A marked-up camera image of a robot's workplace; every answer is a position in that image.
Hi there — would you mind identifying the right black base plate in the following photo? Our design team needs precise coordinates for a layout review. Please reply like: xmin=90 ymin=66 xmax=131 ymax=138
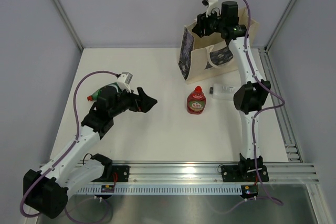
xmin=217 ymin=164 xmax=270 ymax=183

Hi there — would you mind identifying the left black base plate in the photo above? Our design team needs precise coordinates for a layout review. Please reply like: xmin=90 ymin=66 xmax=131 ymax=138
xmin=101 ymin=165 xmax=130 ymax=183

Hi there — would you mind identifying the red Fairy dish soap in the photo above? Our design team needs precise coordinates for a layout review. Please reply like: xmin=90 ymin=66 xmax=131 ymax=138
xmin=186 ymin=86 xmax=206 ymax=114

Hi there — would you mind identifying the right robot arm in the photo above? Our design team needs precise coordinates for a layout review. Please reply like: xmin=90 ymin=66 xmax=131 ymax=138
xmin=192 ymin=0 xmax=271 ymax=182

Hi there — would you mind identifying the aluminium front rail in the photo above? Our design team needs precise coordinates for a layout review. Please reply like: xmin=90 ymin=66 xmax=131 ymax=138
xmin=114 ymin=162 xmax=319 ymax=185

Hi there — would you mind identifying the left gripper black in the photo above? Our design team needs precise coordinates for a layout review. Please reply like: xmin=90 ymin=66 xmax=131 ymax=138
xmin=109 ymin=85 xmax=156 ymax=118

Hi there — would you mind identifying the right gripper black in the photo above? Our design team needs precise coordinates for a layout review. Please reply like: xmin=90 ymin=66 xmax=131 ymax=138
xmin=192 ymin=6 xmax=225 ymax=38

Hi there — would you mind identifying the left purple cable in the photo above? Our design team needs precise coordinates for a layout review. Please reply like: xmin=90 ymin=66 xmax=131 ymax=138
xmin=20 ymin=70 xmax=121 ymax=223

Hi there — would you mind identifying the green bottle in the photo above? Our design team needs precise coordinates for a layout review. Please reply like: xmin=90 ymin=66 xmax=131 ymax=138
xmin=87 ymin=83 xmax=120 ymax=101

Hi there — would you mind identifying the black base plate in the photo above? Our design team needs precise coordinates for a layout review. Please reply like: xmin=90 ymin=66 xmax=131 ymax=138
xmin=101 ymin=165 xmax=130 ymax=183
xmin=217 ymin=164 xmax=270 ymax=183

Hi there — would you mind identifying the canvas tote bag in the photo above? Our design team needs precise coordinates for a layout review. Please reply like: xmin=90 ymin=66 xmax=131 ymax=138
xmin=177 ymin=6 xmax=260 ymax=85

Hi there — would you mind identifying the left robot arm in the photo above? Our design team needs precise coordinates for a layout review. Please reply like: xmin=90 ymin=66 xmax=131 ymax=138
xmin=19 ymin=86 xmax=158 ymax=219

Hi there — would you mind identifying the clear flat bottle black cap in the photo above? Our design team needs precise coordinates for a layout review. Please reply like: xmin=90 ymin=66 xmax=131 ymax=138
xmin=209 ymin=83 xmax=239 ymax=101

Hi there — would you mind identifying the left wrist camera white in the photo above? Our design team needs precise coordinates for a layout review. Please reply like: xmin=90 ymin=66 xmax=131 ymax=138
xmin=117 ymin=72 xmax=133 ymax=92

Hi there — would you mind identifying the white slotted cable duct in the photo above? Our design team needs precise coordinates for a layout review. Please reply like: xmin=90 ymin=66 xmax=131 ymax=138
xmin=77 ymin=184 xmax=242 ymax=195

